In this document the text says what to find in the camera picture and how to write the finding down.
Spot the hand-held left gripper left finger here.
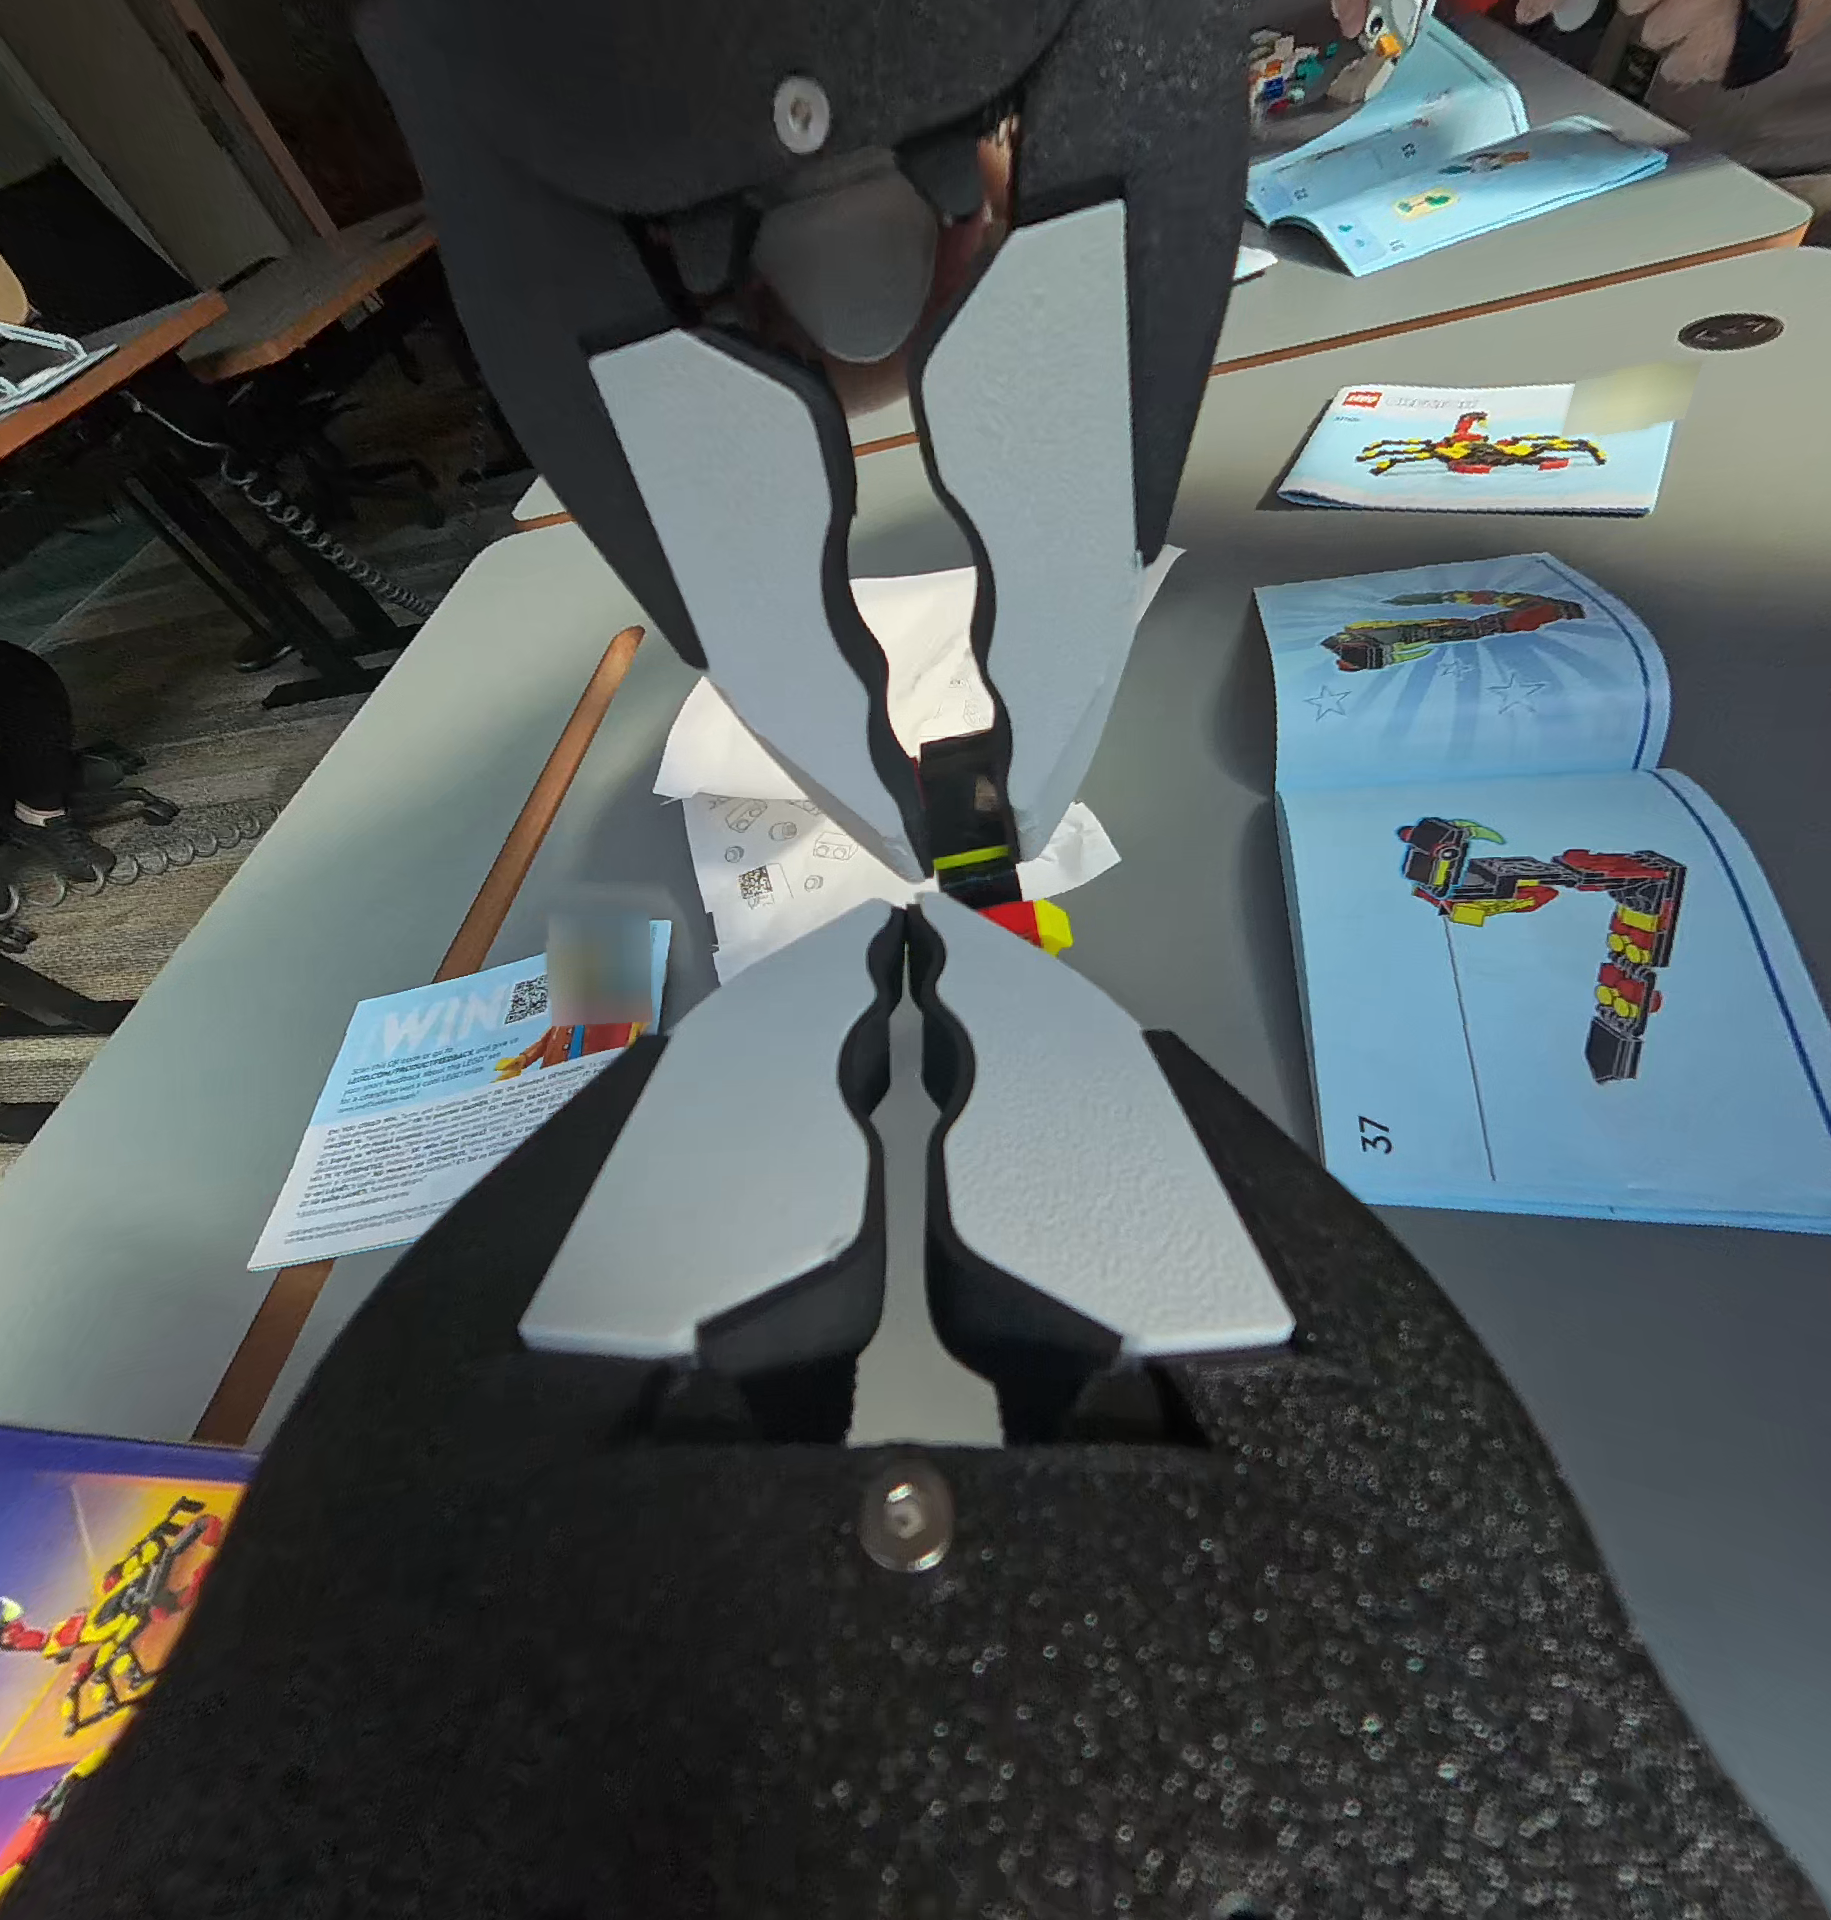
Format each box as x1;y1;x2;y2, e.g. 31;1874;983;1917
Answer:
519;898;919;1374

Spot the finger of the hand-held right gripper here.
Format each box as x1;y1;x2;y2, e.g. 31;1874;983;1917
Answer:
587;328;923;890
919;200;1157;873

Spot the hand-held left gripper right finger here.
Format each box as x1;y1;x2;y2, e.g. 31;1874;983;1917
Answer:
912;894;1300;1380

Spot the black red yellow brick model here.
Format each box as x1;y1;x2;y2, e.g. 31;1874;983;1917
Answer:
908;732;1082;956

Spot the another person's forearm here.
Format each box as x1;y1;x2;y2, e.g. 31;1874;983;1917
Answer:
1515;0;1831;94

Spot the wooden desk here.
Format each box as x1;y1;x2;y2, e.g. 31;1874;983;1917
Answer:
180;208;439;386
0;288;229;484

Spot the grey desk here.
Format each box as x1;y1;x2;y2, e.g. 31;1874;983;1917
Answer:
0;523;623;1359
195;246;1831;1920
512;29;1816;528

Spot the white paper sheet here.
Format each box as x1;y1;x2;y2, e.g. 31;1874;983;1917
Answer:
654;543;1190;991

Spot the light blue leaflet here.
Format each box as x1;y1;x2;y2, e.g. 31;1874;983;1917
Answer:
247;918;674;1271

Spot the closed blue instruction booklet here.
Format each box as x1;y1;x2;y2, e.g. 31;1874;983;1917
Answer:
1277;382;1676;520

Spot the pile of loose toy bricks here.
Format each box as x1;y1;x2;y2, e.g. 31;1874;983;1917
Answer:
1248;27;1347;123

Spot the open blue instruction booklet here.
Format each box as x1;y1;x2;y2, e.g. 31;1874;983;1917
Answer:
1254;552;1831;1241
1246;27;1671;281

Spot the small white toy model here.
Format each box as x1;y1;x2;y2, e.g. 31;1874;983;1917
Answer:
1331;9;1430;106

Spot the white plastic tray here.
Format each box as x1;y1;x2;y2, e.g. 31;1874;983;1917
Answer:
0;318;119;401

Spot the black office chair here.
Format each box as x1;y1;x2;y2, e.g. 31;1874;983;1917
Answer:
0;621;184;961

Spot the purple toy box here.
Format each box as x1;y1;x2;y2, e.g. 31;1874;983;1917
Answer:
0;1416;260;1920

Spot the black coiled cable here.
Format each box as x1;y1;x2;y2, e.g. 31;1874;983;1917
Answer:
219;448;439;624

